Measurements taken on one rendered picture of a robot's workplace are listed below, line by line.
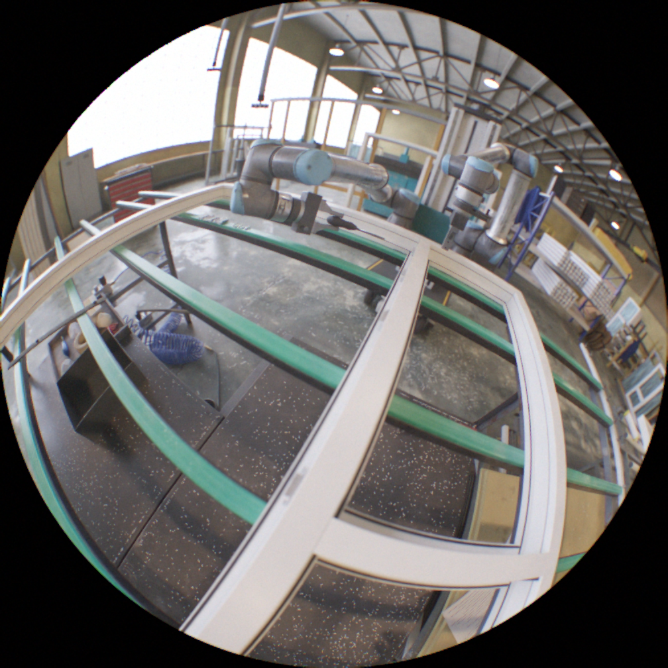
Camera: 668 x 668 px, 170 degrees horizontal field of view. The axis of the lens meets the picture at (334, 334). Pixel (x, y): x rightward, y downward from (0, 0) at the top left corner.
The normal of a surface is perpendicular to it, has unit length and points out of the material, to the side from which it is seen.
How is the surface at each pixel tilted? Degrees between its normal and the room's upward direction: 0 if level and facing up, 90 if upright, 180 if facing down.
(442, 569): 0
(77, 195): 90
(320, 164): 90
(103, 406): 90
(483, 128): 90
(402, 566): 0
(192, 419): 0
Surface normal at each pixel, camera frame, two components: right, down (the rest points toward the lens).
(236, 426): 0.18, -0.66
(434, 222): -0.57, 0.53
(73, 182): 0.89, 0.43
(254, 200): 0.47, 0.61
